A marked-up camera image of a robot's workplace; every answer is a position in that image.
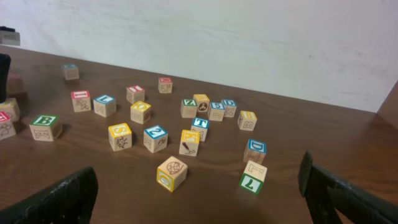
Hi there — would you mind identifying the blue T block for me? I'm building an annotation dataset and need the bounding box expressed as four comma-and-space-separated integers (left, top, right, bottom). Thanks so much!
191, 117, 210, 141

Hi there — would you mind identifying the blue d block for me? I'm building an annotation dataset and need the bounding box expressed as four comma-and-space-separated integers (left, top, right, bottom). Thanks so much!
221, 99, 237, 118
243, 139, 267, 164

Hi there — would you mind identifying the yellow C block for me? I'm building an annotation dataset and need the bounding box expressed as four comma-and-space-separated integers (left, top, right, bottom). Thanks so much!
0, 98, 21, 122

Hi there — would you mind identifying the red i block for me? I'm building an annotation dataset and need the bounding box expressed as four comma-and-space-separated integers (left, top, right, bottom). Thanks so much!
126, 85, 145, 105
71, 90, 91, 113

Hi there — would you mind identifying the red M block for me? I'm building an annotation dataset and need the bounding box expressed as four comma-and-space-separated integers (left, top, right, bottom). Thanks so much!
158, 77, 173, 93

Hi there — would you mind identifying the yellow O block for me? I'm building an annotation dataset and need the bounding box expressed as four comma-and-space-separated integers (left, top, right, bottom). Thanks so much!
130, 101, 152, 124

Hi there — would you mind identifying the green 7 block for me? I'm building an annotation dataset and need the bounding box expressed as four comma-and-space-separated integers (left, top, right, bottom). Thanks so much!
239, 161, 267, 195

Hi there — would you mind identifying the red U block centre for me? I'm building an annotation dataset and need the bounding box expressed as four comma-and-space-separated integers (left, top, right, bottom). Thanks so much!
0, 111, 16, 141

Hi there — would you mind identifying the green Z block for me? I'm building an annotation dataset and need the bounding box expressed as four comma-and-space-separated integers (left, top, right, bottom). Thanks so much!
180, 99, 198, 118

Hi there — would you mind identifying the yellow block top right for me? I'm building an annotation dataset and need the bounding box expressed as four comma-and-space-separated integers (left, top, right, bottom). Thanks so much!
193, 94, 210, 113

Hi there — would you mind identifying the yellow S block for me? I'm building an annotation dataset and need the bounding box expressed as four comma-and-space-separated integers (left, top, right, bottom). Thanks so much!
108, 123, 132, 151

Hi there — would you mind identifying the blue 2 block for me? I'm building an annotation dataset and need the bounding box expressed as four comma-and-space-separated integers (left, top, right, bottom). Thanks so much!
144, 125, 168, 153

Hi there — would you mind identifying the yellow K block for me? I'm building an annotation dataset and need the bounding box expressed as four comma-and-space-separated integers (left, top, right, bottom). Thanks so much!
179, 129, 200, 157

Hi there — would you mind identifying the yellow 8 block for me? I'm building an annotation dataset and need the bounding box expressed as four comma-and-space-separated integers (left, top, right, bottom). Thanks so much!
238, 111, 257, 131

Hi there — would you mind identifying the blue 5 block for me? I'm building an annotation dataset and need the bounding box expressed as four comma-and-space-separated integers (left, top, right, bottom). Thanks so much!
208, 102, 225, 121

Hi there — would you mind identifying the blue X block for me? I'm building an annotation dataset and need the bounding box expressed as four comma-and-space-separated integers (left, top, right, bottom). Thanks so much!
61, 63, 80, 80

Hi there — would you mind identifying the red I block upper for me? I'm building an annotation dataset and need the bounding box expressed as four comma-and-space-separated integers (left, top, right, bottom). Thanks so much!
126, 85, 145, 105

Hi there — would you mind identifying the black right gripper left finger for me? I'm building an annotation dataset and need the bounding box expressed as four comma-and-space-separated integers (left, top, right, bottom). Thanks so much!
1, 166, 98, 223

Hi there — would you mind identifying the blue D block lower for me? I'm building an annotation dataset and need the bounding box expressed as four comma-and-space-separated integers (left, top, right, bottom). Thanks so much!
243, 139, 267, 164

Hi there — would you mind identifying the blue L block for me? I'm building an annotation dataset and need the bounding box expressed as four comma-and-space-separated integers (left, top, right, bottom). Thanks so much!
93, 95, 116, 118

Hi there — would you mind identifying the red I block lower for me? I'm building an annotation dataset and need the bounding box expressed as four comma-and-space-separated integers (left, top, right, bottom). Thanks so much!
71, 90, 91, 113

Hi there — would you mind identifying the yellow snail block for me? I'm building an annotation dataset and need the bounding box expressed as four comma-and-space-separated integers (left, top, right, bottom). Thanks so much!
156, 156, 188, 192

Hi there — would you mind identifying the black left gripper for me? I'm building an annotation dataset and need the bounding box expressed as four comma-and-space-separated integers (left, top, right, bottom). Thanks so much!
0, 54, 11, 103

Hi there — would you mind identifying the blue D block upper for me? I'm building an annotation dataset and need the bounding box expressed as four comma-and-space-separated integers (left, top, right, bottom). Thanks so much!
221, 99, 237, 118

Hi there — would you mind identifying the green B block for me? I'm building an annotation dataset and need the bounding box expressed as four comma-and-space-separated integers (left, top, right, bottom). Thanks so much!
29, 114, 63, 141

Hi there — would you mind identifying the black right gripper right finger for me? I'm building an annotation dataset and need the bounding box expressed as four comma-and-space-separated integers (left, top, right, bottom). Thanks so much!
298, 151, 397, 224

